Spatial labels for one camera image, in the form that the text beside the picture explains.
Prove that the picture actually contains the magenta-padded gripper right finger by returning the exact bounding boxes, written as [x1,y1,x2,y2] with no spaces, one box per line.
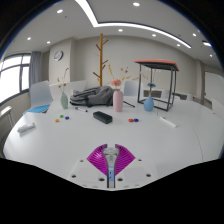
[114,143,158,190]

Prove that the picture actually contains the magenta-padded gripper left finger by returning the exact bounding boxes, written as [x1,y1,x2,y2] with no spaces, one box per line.
[68,143,108,190]

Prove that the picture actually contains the black rectangular box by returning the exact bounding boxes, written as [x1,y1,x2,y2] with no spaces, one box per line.
[92,110,114,125]

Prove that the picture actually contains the white remote control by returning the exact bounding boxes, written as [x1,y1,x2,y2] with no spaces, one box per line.
[158,115,178,129]

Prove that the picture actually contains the black and white marker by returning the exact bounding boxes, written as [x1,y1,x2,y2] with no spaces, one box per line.
[74,106,89,113]

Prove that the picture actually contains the thin black stick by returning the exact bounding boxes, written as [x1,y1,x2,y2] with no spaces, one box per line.
[123,100,136,108]

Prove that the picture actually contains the blue vase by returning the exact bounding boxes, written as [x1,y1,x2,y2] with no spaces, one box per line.
[143,94,155,112]

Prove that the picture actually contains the pink vase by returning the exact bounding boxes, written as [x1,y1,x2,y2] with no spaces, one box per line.
[112,89,125,113]

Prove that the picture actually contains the green vase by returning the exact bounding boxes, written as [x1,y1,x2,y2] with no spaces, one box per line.
[60,92,70,110]

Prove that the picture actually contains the white whiteboard eraser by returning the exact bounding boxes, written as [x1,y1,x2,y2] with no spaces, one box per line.
[17,122,37,135]

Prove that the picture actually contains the grey backpack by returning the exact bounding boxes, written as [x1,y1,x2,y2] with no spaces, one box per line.
[69,85,115,108]

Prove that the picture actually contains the blue artificial flower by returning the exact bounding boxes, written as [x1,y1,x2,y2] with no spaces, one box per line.
[141,68,158,96]

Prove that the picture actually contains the pink artificial flower bouquet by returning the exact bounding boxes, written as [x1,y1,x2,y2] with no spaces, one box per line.
[107,64,141,91]

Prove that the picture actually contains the dried flower stems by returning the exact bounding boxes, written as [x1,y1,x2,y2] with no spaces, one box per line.
[55,67,70,94]

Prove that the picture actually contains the wooden coat rack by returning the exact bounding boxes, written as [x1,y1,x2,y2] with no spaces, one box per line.
[92,32,110,88]

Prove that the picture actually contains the grey curtain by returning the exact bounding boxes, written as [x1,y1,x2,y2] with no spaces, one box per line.
[28,50,43,88]

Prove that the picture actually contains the window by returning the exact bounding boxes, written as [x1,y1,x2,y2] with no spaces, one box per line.
[0,53,33,104]

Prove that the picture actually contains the long ceiling strip light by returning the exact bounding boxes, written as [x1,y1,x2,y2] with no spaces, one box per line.
[74,0,193,50]

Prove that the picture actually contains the round ceiling spotlights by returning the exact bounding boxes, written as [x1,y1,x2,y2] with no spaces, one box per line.
[26,1,214,58]

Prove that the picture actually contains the black frame orange-topped stand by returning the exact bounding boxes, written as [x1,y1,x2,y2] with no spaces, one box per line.
[133,59,180,113]

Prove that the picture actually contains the round wall clock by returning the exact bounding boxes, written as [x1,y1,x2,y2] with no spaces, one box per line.
[53,50,64,62]

